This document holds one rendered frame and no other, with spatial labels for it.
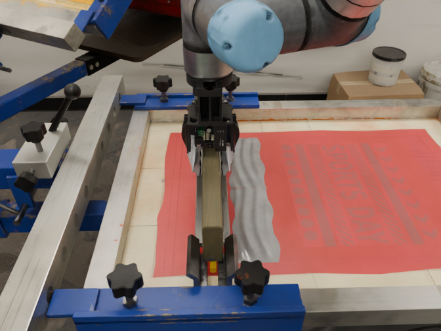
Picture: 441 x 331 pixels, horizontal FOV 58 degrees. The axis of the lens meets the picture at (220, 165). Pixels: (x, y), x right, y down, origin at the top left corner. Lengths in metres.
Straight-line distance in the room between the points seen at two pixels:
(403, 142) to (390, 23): 2.02
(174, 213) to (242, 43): 0.39
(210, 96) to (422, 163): 0.53
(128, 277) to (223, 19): 0.32
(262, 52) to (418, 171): 0.55
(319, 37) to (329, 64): 2.43
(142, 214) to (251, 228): 0.20
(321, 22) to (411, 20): 2.52
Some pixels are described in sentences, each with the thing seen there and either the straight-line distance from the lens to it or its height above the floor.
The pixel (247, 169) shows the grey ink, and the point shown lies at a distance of 0.82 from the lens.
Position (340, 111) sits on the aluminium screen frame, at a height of 0.98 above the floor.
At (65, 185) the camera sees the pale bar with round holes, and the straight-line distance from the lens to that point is 0.71.
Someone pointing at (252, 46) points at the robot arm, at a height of 1.31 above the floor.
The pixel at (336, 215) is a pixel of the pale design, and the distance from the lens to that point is 0.76.
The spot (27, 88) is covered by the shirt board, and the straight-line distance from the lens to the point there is 1.34.
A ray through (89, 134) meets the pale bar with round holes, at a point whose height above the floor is 1.04.
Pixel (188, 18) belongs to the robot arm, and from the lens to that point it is 0.56.
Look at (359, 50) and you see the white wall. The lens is 2.98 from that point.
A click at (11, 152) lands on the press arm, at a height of 1.04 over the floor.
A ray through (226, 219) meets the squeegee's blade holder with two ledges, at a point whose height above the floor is 1.00.
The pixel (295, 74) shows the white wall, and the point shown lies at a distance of 2.93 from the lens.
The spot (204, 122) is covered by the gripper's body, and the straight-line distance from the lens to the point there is 0.61.
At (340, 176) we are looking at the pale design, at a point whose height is 0.96.
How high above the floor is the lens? 1.47
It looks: 38 degrees down
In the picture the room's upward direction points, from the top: straight up
